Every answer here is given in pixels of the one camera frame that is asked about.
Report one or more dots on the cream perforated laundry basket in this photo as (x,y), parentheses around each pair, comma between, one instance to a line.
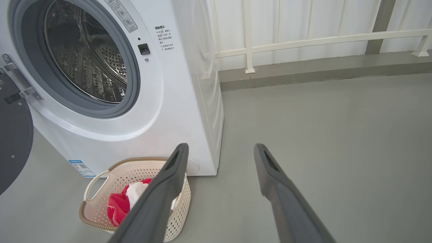
(98,206)

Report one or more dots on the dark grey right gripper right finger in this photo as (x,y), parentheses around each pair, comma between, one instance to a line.
(287,206)

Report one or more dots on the red and white garment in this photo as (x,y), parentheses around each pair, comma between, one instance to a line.
(118,206)

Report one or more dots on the grey warning label sticker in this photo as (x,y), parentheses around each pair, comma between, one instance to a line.
(122,15)

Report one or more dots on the blue energy label sticker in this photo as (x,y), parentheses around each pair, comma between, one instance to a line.
(82,168)

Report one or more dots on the white front-load washing machine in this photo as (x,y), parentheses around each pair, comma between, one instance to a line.
(162,118)

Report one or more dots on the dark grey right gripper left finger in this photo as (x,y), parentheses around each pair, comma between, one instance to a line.
(158,202)

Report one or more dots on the metal washer door hinge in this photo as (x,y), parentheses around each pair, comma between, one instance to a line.
(20,79)

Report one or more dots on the white metal railing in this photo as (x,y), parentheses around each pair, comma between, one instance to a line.
(303,43)

